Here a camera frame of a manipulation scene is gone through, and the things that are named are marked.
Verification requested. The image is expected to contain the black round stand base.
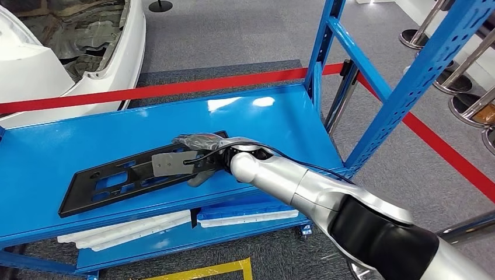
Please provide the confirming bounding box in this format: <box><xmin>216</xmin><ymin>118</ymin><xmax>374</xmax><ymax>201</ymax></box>
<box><xmin>148</xmin><ymin>0</ymin><xmax>173</xmax><ymax>13</ymax></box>

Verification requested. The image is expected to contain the long black plastic part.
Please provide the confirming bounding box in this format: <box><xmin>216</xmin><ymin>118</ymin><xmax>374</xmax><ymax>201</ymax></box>
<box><xmin>58</xmin><ymin>130</ymin><xmax>229</xmax><ymax>218</ymax></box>

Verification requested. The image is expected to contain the white plastic crate stack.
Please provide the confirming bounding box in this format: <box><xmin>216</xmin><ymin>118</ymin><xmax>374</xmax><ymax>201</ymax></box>
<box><xmin>57</xmin><ymin>209</ymin><xmax>192</xmax><ymax>252</ymax></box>

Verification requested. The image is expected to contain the blue metal shelf rack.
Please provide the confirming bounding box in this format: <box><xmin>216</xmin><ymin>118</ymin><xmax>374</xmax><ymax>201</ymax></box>
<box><xmin>0</xmin><ymin>0</ymin><xmax>495</xmax><ymax>280</ymax></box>

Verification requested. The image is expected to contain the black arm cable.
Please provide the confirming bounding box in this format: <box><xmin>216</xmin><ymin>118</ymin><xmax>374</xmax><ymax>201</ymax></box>
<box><xmin>184</xmin><ymin>142</ymin><xmax>355</xmax><ymax>186</ymax></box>

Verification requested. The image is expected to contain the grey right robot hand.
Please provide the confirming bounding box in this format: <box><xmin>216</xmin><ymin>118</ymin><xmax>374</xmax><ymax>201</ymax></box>
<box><xmin>172</xmin><ymin>133</ymin><xmax>233</xmax><ymax>188</ymax></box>

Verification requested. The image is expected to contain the white car body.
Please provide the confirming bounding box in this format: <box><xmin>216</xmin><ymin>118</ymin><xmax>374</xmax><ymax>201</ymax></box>
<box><xmin>0</xmin><ymin>0</ymin><xmax>147</xmax><ymax>128</ymax></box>

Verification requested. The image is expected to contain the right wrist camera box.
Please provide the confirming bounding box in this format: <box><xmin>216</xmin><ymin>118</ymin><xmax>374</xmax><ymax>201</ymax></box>
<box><xmin>151</xmin><ymin>150</ymin><xmax>223</xmax><ymax>179</ymax></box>

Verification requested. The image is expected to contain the white low platform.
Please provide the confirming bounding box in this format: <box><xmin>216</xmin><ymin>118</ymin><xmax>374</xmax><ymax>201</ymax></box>
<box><xmin>393</xmin><ymin>0</ymin><xmax>495</xmax><ymax>92</ymax></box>

